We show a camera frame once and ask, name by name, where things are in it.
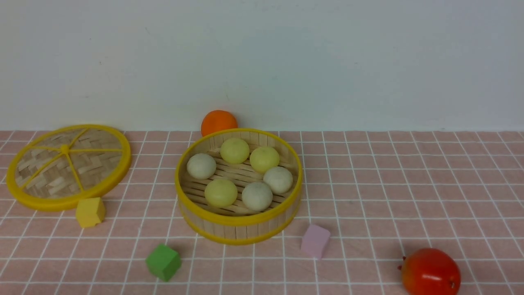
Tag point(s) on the white bun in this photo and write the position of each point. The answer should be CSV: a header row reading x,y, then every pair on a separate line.
x,y
201,166
279,179
257,196

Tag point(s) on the yellow bun bottom edge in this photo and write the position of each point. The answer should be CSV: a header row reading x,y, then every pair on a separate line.
x,y
221,193

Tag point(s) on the bamboo steamer tray yellow rim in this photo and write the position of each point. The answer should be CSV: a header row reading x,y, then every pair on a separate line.
x,y
236,224

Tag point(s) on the bamboo steamer lid yellow rim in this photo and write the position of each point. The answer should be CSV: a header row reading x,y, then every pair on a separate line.
x,y
58,169

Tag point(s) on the orange fruit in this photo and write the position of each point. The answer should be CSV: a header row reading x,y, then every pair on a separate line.
x,y
216,121

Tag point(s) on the pink foam block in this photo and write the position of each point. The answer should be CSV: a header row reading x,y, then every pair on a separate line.
x,y
315,241

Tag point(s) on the pink checkered tablecloth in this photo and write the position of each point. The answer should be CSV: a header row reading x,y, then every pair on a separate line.
x,y
381,195

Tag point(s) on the green foam cube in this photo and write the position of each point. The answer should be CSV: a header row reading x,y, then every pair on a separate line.
x,y
163,262

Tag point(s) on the yellow foam block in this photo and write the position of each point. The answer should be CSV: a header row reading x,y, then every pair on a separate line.
x,y
90,212

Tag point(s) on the red tomato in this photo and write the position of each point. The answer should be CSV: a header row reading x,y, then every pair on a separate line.
x,y
429,271

